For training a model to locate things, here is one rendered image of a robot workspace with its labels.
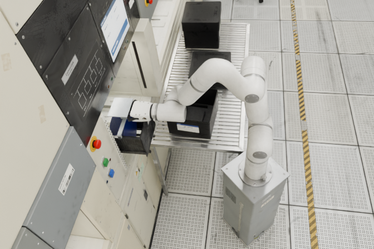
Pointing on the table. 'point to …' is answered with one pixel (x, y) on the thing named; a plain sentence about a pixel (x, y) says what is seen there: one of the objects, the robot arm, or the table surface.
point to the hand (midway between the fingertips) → (122, 109)
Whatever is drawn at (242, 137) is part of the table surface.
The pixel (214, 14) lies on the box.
